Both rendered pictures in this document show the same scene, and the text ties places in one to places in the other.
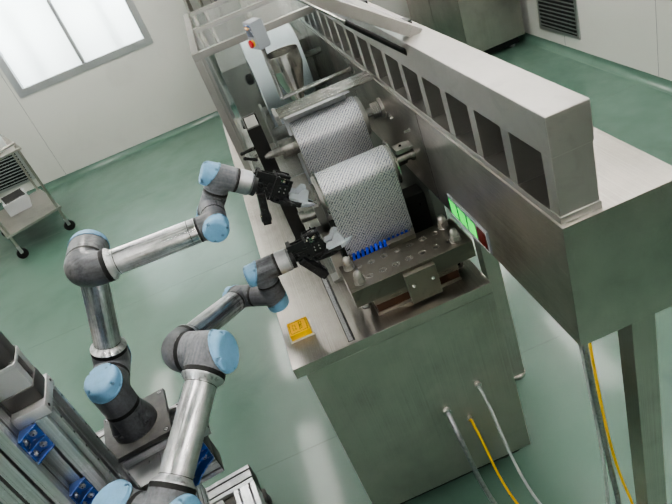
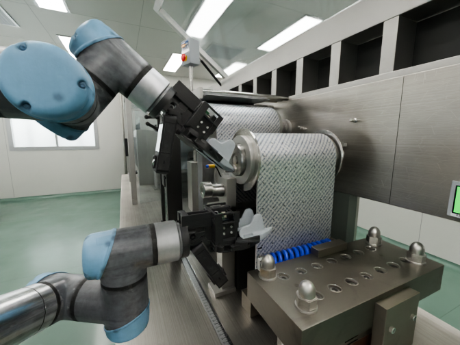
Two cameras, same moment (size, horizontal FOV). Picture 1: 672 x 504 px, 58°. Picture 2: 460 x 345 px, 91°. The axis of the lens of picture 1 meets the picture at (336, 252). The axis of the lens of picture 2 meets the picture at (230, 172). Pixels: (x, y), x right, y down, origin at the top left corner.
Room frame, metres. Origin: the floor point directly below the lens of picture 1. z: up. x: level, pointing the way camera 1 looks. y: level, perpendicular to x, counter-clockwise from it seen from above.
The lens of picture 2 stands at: (1.26, 0.21, 1.30)
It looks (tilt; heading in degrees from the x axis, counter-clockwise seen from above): 9 degrees down; 337
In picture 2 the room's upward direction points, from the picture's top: straight up
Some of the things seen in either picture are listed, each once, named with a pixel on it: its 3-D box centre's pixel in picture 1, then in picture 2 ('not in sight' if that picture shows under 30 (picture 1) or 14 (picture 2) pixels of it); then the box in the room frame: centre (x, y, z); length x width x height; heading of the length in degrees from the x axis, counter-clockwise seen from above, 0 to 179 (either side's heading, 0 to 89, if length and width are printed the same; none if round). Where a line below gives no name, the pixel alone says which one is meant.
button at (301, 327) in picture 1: (299, 328); not in sight; (1.57, 0.20, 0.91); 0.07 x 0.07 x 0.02; 2
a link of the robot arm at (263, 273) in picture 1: (262, 271); (122, 251); (1.67, 0.24, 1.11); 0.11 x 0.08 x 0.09; 92
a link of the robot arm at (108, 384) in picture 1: (109, 389); not in sight; (1.56, 0.82, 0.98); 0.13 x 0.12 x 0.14; 4
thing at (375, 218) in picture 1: (373, 221); (297, 216); (1.69, -0.15, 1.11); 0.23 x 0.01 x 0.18; 92
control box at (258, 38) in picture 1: (255, 34); (188, 53); (2.29, -0.03, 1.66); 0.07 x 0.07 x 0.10; 20
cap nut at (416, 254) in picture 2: (453, 234); (416, 251); (1.53, -0.35, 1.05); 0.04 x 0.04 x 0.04
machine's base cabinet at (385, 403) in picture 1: (342, 250); not in sight; (2.68, -0.03, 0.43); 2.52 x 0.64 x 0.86; 2
